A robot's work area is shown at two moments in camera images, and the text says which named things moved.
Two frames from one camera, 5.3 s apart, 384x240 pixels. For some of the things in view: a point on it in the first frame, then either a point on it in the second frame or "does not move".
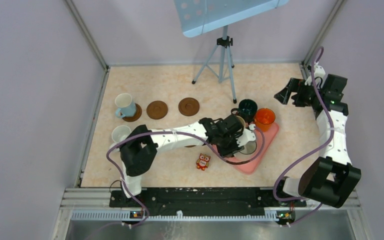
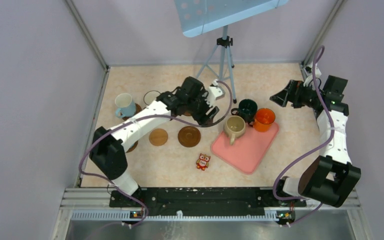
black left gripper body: [229, 145] -> [198, 107]
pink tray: [252, 167] does not move
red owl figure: [203, 162] does not move
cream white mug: [249, 147] -> [150, 96]
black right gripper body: [306, 95] does not move
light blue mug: [127, 106] does not move
